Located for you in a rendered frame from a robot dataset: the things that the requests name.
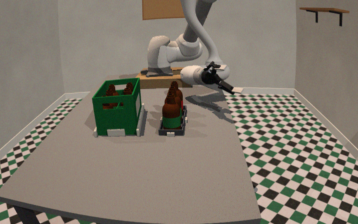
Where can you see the green crate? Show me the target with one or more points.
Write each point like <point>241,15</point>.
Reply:
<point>121,117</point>

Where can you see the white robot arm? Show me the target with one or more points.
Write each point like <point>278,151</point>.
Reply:
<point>162,51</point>

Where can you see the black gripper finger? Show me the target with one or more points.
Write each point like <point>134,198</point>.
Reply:
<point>215,67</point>
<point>228,88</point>

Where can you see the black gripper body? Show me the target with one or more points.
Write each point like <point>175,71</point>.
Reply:
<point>206,77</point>

